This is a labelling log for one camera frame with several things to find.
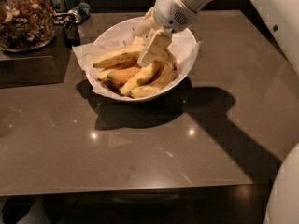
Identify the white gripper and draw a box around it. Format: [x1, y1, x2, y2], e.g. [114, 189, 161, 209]
[134, 0, 197, 67]

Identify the long yellow banana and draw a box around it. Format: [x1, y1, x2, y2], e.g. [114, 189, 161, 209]
[93, 44, 144, 68]

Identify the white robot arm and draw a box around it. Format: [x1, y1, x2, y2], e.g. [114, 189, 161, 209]
[135, 0, 299, 224]

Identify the back upright banana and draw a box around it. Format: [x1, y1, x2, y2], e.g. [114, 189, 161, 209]
[132, 36, 144, 45]

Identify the white bowl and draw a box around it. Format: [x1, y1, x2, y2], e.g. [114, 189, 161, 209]
[84, 15, 198, 103]

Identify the right curved banana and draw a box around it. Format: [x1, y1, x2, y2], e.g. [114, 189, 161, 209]
[165, 49, 177, 70]

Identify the front yellow banana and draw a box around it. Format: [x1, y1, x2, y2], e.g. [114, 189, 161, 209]
[129, 64, 176, 98]

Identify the middle yellow banana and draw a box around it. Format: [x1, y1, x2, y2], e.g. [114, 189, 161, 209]
[120, 62, 161, 96]

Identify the small orange-yellow banana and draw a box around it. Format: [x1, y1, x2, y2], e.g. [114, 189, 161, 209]
[107, 66, 139, 85]

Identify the white paper liner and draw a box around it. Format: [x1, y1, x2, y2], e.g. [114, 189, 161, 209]
[72, 11, 203, 99]

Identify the jar metal clasp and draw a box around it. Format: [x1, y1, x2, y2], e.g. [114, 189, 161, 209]
[53, 3, 91, 24]

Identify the dark wooden box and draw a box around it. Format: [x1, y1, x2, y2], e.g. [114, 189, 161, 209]
[0, 24, 80, 89]

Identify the glass jar of nuts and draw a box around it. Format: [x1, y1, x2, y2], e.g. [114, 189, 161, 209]
[0, 0, 56, 52]

